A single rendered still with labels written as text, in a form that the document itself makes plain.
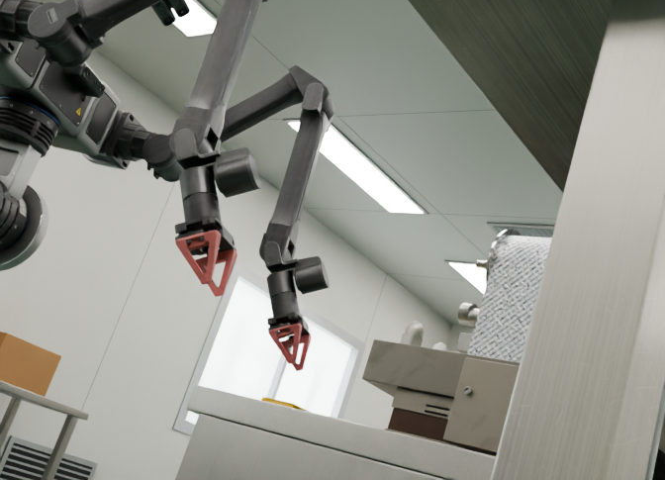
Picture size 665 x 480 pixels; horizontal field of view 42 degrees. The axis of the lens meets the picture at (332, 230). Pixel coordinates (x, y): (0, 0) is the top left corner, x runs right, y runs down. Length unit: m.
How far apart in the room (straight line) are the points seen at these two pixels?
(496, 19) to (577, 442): 0.33
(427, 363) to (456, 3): 0.65
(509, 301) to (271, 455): 0.46
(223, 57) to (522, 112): 0.83
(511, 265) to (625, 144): 0.93
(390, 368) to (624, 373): 0.79
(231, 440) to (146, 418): 4.35
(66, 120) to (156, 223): 3.52
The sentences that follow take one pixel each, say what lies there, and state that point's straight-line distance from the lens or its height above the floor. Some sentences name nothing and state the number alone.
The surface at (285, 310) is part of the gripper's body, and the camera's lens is 1.83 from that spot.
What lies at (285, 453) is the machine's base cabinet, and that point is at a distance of 1.23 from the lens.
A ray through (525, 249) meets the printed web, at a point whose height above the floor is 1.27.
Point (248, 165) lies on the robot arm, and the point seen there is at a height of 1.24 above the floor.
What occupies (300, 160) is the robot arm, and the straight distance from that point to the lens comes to 1.96.
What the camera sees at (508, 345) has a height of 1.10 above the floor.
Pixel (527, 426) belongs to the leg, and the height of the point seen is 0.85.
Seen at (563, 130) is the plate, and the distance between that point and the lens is 0.79.
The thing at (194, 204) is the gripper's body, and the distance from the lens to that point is 1.40.
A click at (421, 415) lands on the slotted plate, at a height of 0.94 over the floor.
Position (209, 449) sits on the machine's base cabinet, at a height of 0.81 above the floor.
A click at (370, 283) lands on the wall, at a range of 7.13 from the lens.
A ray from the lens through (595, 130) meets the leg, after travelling 0.54.
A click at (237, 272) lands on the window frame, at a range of 5.97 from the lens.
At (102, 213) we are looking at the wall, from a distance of 5.25.
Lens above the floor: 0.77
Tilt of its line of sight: 18 degrees up
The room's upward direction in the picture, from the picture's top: 19 degrees clockwise
